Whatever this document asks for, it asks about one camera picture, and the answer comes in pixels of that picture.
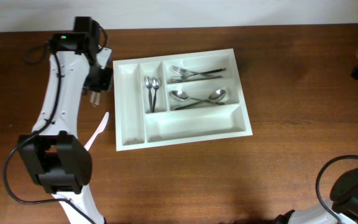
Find white cutlery tray organizer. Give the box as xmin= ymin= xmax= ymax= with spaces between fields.
xmin=112 ymin=49 xmax=252 ymax=151

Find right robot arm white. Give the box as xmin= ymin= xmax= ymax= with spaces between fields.
xmin=273 ymin=155 xmax=358 ymax=224

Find small silver teaspoon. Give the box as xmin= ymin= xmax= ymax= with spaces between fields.
xmin=144 ymin=76 xmax=153 ymax=112
xmin=152 ymin=78 xmax=161 ymax=113

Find silver fork dark handle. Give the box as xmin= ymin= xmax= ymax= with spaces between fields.
xmin=170 ymin=65 xmax=226 ymax=77

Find large silver spoon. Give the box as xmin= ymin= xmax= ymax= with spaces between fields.
xmin=169 ymin=90 xmax=226 ymax=105
xmin=170 ymin=89 xmax=227 ymax=110

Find white plastic knife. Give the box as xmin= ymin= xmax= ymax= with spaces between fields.
xmin=84 ymin=112 xmax=109 ymax=151

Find metal kitchen tongs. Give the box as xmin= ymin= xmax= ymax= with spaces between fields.
xmin=90 ymin=91 xmax=101 ymax=107

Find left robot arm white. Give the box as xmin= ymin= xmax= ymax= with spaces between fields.
xmin=14 ymin=17 xmax=113 ymax=223

